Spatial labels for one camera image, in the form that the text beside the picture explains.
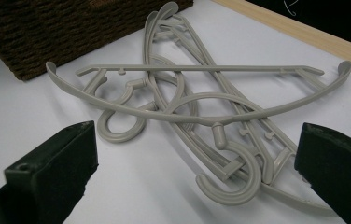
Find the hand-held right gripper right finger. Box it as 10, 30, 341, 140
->
294, 121, 351, 224

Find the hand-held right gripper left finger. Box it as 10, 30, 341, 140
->
0, 120, 99, 224

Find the grey plastic clothes hanger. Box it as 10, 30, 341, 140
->
45, 60, 351, 207
96, 10, 305, 188
114, 1, 340, 217

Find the brown woven basket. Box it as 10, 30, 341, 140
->
0, 0, 194, 82

